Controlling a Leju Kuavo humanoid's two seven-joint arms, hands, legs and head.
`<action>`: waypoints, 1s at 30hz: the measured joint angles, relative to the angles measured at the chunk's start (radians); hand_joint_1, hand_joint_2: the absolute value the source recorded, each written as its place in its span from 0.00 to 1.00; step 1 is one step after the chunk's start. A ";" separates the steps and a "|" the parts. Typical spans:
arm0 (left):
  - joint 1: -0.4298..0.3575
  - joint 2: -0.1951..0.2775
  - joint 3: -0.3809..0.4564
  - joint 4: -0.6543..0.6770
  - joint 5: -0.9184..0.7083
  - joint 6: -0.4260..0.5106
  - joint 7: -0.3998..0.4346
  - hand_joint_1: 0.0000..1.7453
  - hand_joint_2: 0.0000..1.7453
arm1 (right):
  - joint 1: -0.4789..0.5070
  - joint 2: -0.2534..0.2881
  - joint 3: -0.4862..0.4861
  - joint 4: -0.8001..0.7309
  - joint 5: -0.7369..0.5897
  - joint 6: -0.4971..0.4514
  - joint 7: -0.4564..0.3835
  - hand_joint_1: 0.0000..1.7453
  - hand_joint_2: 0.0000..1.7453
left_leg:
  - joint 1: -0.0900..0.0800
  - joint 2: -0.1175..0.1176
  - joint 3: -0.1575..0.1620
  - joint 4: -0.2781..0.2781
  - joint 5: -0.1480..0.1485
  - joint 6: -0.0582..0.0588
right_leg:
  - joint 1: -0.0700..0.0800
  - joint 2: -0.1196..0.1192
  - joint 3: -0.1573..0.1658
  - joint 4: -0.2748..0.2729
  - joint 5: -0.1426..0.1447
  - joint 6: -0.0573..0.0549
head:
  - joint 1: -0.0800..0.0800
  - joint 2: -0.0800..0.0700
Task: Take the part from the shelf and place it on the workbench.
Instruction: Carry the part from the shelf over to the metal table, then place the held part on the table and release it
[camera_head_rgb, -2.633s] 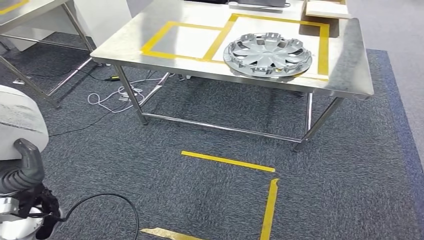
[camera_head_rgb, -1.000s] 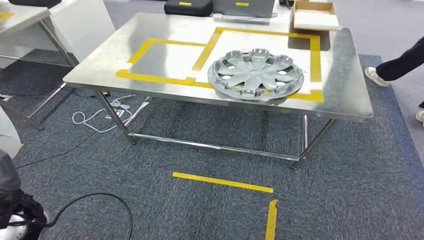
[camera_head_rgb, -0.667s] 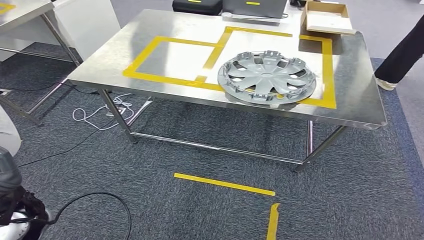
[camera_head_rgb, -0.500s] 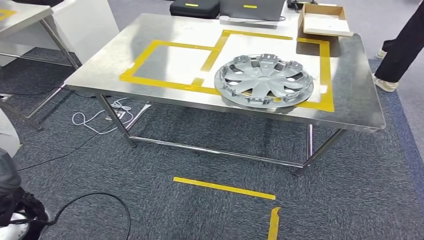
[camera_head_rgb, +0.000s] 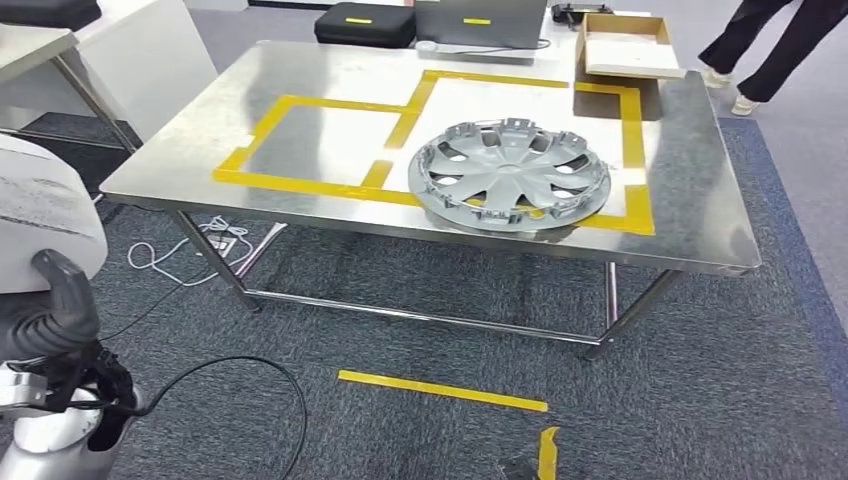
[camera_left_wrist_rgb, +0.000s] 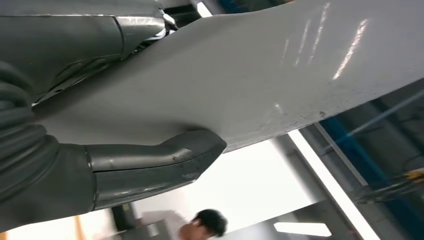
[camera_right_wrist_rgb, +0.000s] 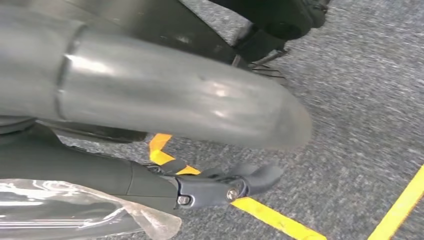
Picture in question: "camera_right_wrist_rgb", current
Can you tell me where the clear plastic film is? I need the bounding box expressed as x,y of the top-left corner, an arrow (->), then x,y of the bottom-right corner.
0,178 -> 183,240

